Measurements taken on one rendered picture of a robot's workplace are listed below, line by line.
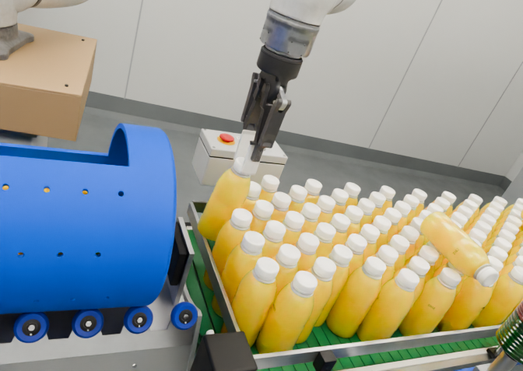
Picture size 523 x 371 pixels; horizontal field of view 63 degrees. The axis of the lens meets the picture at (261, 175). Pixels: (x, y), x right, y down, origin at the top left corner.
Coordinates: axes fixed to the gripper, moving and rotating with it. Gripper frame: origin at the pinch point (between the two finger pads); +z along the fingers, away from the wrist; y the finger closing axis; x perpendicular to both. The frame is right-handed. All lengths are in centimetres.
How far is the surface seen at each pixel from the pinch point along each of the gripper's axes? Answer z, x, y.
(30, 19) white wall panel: 57, -51, -270
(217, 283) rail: 20.1, -4.7, 13.9
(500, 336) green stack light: 1.0, 23.4, 44.0
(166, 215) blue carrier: -0.4, -19.6, 20.9
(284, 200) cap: 9.7, 11.2, 0.9
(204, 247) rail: 20.3, -4.8, 4.0
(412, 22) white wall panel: -17, 230, -236
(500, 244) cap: 11, 68, 14
